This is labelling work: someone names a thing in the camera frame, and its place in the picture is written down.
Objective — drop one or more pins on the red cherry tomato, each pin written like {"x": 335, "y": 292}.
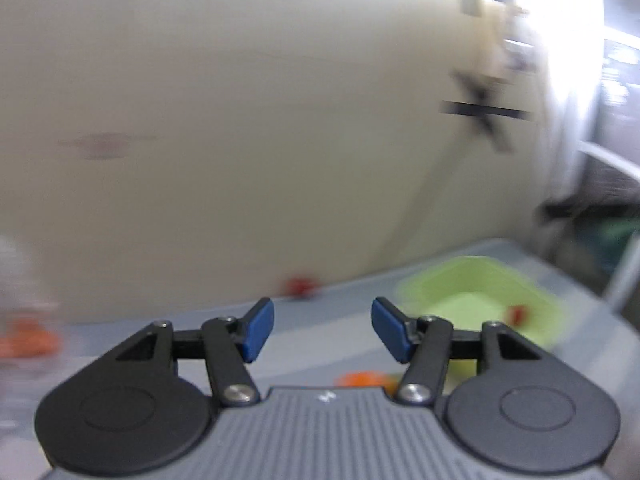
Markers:
{"x": 300, "y": 287}

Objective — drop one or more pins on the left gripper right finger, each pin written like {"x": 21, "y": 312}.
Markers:
{"x": 508, "y": 402}

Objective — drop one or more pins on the black tape cross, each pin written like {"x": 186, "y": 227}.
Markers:
{"x": 479, "y": 107}

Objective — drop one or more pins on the light green plastic basket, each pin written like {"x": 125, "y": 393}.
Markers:
{"x": 471, "y": 290}

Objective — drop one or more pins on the orange tangerine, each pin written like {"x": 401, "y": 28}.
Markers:
{"x": 367, "y": 378}

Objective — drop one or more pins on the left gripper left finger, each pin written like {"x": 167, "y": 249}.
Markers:
{"x": 152, "y": 399}

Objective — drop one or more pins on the red tomato in basket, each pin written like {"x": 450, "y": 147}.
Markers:
{"x": 517, "y": 315}

